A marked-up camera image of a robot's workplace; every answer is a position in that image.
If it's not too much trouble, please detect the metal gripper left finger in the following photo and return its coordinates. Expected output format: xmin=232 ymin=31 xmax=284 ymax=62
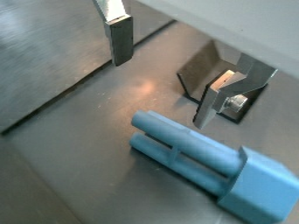
xmin=92 ymin=0 xmax=134 ymax=66

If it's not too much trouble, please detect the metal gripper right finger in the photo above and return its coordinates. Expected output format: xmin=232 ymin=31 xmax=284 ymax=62
xmin=192 ymin=53 xmax=278 ymax=129

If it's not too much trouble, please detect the blue three prong object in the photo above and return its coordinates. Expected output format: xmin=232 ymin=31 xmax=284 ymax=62
xmin=130 ymin=111 xmax=299 ymax=224

